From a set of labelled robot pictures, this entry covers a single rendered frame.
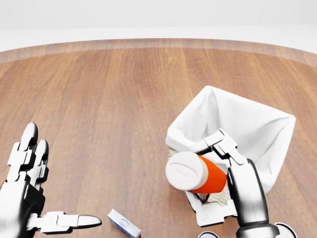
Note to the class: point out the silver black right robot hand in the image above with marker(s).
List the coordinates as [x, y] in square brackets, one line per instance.
[247, 193]

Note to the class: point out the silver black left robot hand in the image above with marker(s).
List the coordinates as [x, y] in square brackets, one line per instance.
[22, 198]

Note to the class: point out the red ketchup bottle white cap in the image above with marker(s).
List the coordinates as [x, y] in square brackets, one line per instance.
[214, 177]

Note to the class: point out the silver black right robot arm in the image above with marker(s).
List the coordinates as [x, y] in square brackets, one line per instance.
[257, 231]

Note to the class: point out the wicker basket white cloth liner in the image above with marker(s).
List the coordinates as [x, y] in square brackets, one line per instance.
[247, 119]

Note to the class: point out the small white blue box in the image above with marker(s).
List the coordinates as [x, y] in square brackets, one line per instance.
[122, 221]

